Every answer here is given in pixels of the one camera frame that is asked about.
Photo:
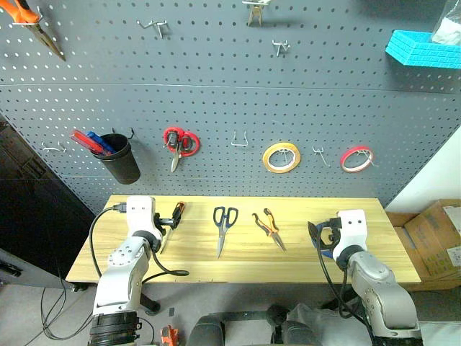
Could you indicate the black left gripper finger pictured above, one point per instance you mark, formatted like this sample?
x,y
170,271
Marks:
x,y
170,225
170,219

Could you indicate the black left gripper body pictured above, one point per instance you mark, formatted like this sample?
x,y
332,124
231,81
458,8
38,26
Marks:
x,y
158,220

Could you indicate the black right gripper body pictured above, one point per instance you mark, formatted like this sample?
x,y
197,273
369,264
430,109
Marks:
x,y
333,230

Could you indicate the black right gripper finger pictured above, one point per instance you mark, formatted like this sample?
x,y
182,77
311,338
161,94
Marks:
x,y
318,243
314,230

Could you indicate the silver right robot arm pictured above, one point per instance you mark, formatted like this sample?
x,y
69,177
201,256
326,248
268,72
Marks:
x,y
378,288

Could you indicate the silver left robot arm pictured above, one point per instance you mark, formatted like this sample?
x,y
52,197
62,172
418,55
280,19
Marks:
x,y
124,274

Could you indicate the orange black needle-nose pliers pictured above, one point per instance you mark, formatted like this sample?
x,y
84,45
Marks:
x,y
271,227

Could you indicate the red tape roll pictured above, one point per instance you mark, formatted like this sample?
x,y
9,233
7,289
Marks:
x,y
347,164

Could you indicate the black plastic cup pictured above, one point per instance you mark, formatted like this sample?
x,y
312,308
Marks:
x,y
120,162

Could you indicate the silver double pegboard hook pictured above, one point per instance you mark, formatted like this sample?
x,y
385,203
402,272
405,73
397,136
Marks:
x,y
54,147
281,47
155,26
320,153

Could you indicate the black table leg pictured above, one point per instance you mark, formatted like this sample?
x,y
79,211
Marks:
x,y
149,302

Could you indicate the crumpled translucent plastic bag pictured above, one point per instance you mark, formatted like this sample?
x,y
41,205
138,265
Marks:
x,y
324,324

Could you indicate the yellow tape roll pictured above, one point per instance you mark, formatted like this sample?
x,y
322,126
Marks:
x,y
268,162

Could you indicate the dark rounded shape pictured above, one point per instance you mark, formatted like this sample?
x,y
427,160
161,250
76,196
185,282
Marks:
x,y
277,320
207,329

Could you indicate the black cup holder hook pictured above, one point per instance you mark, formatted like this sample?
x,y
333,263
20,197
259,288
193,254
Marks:
x,y
131,134

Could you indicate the large cardboard box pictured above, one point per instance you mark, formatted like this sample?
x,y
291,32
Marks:
x,y
436,245

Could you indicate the red and blue markers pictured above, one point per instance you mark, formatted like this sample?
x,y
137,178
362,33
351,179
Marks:
x,y
84,140

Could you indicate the black cabinet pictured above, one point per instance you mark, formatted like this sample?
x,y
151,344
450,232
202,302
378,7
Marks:
x,y
32,223

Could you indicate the grey perforated pegboard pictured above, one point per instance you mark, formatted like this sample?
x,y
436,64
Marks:
x,y
230,90

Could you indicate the blue plastic basket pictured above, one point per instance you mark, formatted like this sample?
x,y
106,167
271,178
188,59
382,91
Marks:
x,y
417,50

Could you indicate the beige metal pliers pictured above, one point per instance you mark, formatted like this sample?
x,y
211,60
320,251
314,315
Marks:
x,y
255,14

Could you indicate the clear plastic bag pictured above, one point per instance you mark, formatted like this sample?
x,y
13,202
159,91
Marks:
x,y
448,25

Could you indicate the large orange needle-nose pliers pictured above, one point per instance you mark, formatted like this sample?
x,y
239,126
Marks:
x,y
25,14

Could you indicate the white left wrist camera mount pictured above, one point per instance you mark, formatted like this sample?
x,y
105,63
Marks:
x,y
140,216

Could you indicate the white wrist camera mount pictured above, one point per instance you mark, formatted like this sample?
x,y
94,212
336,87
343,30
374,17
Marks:
x,y
353,230
140,216

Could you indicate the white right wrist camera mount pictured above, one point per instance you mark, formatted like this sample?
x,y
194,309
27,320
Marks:
x,y
353,230

